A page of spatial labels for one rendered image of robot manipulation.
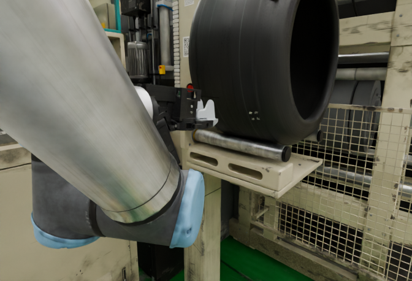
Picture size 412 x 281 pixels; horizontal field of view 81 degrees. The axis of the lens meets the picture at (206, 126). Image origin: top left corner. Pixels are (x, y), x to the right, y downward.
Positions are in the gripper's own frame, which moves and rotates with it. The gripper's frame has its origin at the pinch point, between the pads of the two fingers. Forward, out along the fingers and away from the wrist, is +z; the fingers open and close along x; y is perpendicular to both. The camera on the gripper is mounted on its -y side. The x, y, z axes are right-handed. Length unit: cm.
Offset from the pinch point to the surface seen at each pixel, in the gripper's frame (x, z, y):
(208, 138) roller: 16.0, 17.4, -7.8
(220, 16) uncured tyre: 2.7, 2.6, 25.4
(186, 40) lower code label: 34.3, 20.9, 27.0
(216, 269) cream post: 26, 43, -74
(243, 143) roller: 2.1, 17.5, -6.9
